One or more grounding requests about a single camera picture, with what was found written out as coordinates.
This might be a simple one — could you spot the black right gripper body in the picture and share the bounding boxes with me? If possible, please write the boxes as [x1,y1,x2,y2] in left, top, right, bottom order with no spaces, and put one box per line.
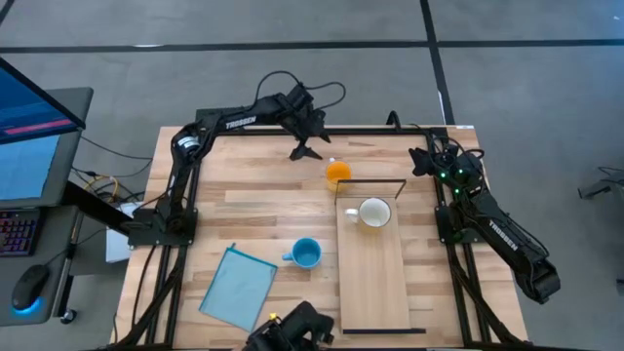
[429,144,472,182]

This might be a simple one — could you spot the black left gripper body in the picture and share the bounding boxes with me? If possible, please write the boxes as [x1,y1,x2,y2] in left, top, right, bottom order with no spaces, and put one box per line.
[285,85,327,140]

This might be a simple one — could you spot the yellow mug orange inside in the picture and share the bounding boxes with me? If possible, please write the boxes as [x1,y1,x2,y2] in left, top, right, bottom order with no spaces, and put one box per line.
[325,156,353,192]

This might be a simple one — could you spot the white mug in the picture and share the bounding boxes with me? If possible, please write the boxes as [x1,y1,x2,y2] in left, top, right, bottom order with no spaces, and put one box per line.
[344,196,393,230]

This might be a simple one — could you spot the wooden shelf black metal legs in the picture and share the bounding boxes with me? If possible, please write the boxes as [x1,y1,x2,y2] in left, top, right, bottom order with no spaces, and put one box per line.
[333,178,427,335]

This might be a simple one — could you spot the light blue mug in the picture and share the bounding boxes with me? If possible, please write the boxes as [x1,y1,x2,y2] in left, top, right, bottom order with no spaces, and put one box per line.
[281,237,324,270]

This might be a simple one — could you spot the light blue cloth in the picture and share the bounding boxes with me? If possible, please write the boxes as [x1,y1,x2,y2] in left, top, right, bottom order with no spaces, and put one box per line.
[198,242,279,333]

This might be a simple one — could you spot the white flat box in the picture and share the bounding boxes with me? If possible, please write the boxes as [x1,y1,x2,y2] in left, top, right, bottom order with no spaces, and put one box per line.
[104,200,142,264]

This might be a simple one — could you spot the black desk support beam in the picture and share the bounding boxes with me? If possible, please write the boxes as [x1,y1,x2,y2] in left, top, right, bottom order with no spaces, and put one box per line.
[62,180,136,233]

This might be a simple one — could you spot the grey desk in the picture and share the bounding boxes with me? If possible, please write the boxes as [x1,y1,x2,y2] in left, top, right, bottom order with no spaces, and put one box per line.
[0,204,82,326]

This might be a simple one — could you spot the grey framed computer monitor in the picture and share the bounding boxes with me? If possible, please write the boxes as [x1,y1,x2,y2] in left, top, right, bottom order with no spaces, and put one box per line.
[0,87,95,210]

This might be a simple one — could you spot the dark blue computer screen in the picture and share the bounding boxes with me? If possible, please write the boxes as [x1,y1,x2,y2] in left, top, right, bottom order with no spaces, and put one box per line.
[0,57,87,146]

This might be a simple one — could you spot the black backlit keyboard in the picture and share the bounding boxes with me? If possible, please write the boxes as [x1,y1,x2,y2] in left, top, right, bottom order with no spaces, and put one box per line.
[0,209,41,257]

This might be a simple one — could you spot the black computer mouse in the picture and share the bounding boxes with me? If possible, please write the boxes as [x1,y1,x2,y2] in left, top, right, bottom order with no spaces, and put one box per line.
[10,263,51,312]

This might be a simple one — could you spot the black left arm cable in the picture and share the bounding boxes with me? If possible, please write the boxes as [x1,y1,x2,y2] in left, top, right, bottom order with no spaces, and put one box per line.
[252,70,348,112]

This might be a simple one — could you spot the black stand base with cable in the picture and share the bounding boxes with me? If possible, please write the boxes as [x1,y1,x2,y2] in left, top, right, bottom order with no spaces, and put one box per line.
[577,166,624,201]

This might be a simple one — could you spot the black teleoperation leader handle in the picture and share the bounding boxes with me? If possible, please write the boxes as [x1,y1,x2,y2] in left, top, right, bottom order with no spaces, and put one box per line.
[243,300,336,351]

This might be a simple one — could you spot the yellow cable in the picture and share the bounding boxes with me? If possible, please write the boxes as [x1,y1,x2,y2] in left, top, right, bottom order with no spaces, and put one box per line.
[82,174,120,204]

